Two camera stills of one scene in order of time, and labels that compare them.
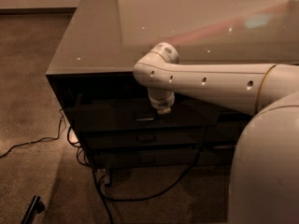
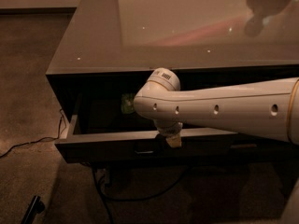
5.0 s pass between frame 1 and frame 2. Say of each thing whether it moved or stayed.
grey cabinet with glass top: stayed
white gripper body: moved
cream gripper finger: moved
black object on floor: stayed
